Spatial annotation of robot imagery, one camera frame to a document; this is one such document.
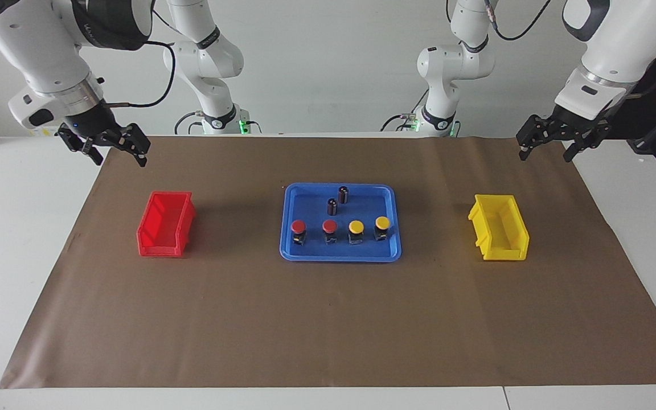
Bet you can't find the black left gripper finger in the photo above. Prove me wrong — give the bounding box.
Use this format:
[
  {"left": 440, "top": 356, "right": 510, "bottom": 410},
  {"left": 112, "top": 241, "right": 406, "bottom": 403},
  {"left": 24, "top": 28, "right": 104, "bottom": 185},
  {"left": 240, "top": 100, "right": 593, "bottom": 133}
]
[
  {"left": 562, "top": 121, "right": 613, "bottom": 163},
  {"left": 516, "top": 114, "right": 554, "bottom": 162}
]

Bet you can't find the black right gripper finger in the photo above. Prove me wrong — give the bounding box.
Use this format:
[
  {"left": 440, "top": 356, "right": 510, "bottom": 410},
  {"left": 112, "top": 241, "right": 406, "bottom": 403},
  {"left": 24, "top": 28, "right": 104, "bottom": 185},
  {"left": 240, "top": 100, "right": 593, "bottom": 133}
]
[
  {"left": 105, "top": 122, "right": 152, "bottom": 168},
  {"left": 57, "top": 125, "right": 104, "bottom": 166}
]

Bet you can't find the red plastic bin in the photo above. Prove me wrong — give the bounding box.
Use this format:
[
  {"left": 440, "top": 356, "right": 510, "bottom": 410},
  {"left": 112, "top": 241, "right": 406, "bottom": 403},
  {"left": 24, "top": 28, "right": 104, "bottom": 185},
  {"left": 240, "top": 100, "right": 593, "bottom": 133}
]
[{"left": 137, "top": 191, "right": 196, "bottom": 258}]

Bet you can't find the yellow plastic bin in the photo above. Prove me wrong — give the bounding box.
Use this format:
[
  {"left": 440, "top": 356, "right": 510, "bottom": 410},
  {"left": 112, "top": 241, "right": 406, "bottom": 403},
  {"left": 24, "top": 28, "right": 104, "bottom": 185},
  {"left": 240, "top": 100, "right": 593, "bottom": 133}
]
[{"left": 468, "top": 194, "right": 530, "bottom": 262}]

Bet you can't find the blue plastic tray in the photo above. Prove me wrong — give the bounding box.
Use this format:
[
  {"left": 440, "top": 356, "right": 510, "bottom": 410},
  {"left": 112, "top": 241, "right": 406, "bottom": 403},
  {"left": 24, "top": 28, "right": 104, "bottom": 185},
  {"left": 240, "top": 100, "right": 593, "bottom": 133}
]
[{"left": 280, "top": 182, "right": 403, "bottom": 263}]

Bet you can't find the brown paper table mat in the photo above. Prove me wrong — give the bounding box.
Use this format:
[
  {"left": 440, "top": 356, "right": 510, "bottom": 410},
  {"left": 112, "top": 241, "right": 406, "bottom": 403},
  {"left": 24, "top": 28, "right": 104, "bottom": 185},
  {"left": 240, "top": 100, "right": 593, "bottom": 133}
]
[{"left": 0, "top": 135, "right": 656, "bottom": 390}]

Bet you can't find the black base cable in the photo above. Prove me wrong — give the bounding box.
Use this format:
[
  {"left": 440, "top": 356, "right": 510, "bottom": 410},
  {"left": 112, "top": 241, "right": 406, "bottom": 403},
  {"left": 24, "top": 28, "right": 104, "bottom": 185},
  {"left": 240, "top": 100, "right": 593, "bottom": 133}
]
[
  {"left": 380, "top": 91, "right": 421, "bottom": 133},
  {"left": 174, "top": 111, "right": 263, "bottom": 136}
]

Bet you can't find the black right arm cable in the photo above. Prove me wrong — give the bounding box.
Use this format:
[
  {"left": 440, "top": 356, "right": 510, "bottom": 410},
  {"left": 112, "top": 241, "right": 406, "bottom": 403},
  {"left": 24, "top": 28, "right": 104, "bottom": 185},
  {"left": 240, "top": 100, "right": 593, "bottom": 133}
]
[{"left": 103, "top": 11, "right": 177, "bottom": 109}]

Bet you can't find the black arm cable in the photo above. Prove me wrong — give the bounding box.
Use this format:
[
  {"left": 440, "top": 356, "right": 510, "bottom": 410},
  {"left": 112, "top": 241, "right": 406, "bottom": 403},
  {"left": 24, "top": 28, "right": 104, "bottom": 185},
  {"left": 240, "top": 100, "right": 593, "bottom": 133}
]
[
  {"left": 483, "top": 0, "right": 552, "bottom": 42},
  {"left": 103, "top": 11, "right": 177, "bottom": 109}
]

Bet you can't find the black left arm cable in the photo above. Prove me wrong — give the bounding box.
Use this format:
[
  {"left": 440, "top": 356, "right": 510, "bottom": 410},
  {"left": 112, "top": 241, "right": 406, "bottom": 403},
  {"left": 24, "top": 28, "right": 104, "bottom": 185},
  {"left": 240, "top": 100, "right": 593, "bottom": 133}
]
[{"left": 483, "top": 0, "right": 552, "bottom": 42}]

